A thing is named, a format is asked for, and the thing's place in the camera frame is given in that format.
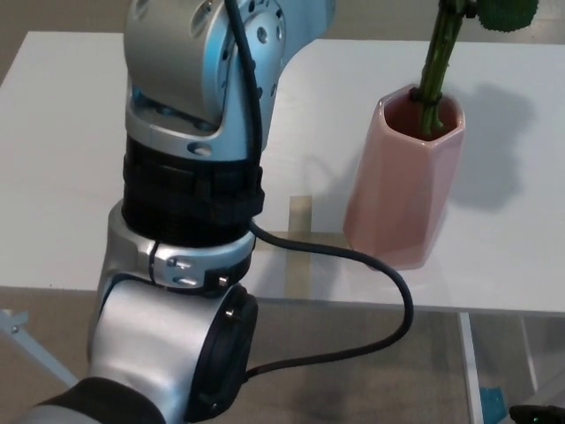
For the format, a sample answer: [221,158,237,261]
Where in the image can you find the long beige tape strip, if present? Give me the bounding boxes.
[285,195,314,298]

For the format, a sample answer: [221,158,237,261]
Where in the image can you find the white table leg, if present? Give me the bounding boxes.
[457,312,483,424]

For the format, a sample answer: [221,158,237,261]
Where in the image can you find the pink rose bouquet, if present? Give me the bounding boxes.
[409,0,540,138]

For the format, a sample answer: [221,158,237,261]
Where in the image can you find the teal floor item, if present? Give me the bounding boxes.
[478,385,508,424]

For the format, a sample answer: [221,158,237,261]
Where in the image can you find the white metal stand bracket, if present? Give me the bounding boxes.
[0,308,79,389]

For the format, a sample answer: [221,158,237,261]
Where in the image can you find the pink faceted ceramic vase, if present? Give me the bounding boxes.
[343,83,467,271]

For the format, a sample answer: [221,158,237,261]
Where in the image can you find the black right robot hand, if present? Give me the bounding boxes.
[508,403,565,424]

